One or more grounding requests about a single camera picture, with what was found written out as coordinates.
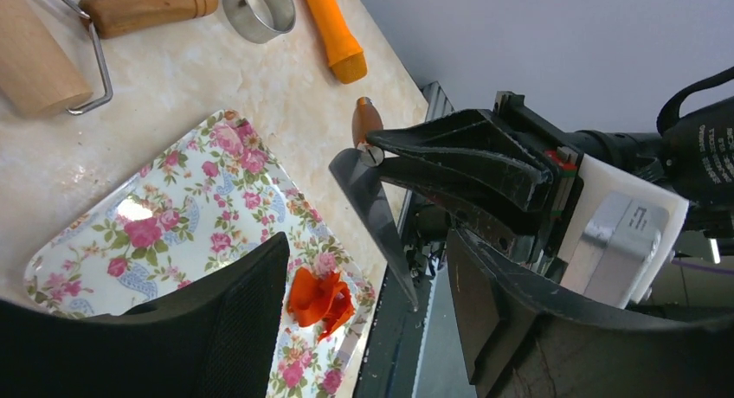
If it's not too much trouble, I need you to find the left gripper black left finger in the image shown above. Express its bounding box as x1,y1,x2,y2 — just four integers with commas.
1,233,289,397

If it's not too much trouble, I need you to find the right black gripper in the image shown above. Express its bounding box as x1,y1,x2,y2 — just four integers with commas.
366,91,584,274

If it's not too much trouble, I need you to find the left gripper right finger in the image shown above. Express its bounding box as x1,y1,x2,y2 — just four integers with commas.
446,228,733,397

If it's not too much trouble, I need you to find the orange dough scrap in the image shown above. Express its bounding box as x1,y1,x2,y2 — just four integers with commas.
287,267,355,343

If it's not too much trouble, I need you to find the metal scraper wooden handle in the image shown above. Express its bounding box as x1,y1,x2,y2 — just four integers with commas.
329,97,419,311

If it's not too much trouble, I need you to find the floral patterned tray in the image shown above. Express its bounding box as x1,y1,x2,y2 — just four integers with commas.
24,110,375,397

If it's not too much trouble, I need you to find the round metal cutter ring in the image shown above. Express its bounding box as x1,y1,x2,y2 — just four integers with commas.
222,0,298,45

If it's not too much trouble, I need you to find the wooden rolling pin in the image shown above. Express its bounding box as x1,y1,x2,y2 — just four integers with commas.
1,0,219,119

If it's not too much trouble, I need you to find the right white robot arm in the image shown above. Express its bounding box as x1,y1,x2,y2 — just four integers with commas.
351,69,733,270

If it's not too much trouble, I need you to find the orange toy carrot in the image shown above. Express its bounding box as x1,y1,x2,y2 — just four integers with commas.
306,0,368,85

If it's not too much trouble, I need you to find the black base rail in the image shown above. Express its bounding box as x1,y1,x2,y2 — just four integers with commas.
352,80,477,398

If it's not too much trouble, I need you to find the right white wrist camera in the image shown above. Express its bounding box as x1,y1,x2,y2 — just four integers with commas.
557,155,689,308

